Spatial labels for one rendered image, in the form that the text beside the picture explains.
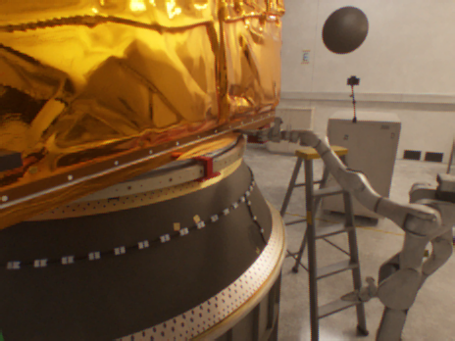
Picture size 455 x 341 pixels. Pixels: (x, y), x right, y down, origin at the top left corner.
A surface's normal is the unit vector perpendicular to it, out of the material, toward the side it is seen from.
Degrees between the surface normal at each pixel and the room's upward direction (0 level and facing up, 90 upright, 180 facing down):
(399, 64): 90
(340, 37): 90
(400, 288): 89
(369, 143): 90
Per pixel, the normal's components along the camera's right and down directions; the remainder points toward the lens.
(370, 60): -0.43, 0.27
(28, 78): 0.81, 0.32
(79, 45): 0.89, 0.07
